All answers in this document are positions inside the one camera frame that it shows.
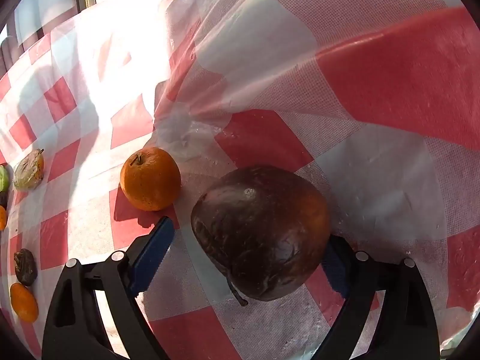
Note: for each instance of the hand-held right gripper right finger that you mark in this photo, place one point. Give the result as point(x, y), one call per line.
point(337, 270)

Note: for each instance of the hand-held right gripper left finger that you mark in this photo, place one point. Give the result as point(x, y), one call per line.
point(153, 251)

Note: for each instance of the dark brown rotten apple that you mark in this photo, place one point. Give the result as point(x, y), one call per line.
point(260, 232)

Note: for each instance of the orange with stem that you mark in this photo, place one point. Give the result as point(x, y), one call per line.
point(150, 179)

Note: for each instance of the small dark shrivelled fruit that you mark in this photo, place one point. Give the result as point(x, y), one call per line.
point(25, 266)

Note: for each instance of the small orange tangerine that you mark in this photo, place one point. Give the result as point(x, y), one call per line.
point(23, 302)

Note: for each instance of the yellowish wrinkled fruit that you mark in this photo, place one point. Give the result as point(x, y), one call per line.
point(29, 174)

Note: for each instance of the small orange fruit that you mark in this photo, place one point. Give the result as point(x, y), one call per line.
point(2, 217)

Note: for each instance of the dark purple fruit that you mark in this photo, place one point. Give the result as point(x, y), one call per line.
point(3, 198)

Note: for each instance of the green fruit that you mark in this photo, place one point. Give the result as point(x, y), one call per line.
point(3, 178)

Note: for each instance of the red white checkered tablecloth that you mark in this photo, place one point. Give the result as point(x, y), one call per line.
point(285, 90)

